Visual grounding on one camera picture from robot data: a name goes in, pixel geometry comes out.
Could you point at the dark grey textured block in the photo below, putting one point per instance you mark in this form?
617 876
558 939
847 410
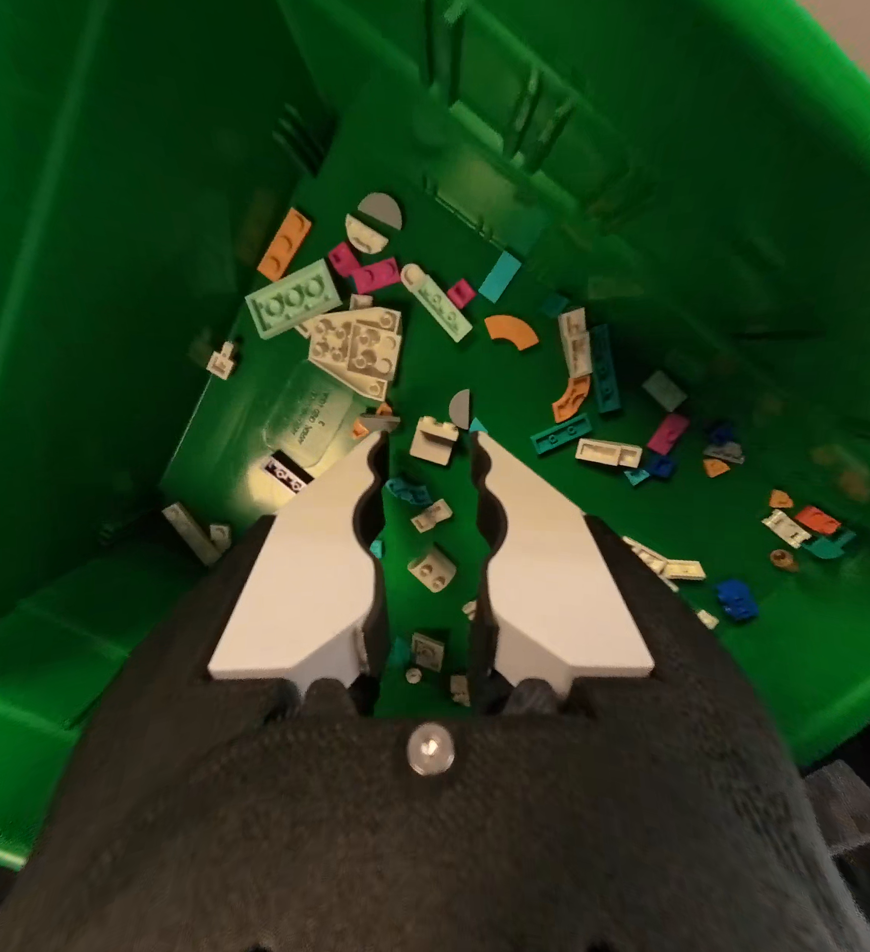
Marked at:
858 818

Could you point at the small white lego brick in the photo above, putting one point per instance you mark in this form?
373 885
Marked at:
433 440

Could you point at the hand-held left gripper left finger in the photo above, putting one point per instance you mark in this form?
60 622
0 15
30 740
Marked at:
308 587

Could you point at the green plastic bin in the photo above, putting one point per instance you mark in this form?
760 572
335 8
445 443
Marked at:
628 149

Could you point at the pile of lego pieces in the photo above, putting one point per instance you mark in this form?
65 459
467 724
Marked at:
360 349

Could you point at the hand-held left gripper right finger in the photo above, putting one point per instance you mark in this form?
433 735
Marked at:
561 587

